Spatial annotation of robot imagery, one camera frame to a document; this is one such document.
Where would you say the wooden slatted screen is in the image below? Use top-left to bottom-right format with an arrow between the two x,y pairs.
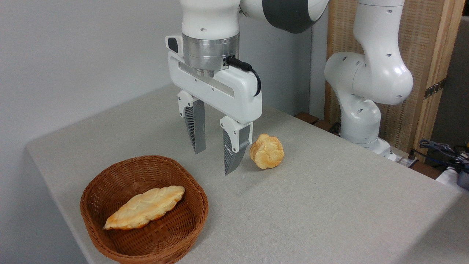
324,0 -> 466,162

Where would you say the dark metal screen hinge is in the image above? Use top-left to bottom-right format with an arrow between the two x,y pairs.
424,79 -> 446,100

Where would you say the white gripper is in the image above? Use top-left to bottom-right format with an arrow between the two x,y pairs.
165,34 -> 263,176

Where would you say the long braided bread loaf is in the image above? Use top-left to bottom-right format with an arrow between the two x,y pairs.
103,186 -> 185,230

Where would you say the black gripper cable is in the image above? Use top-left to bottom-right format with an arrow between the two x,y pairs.
225,56 -> 262,97

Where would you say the round bread roll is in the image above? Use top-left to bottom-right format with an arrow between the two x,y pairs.
250,133 -> 284,169

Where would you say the brown wicker basket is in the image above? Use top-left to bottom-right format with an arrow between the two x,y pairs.
80,155 -> 209,264

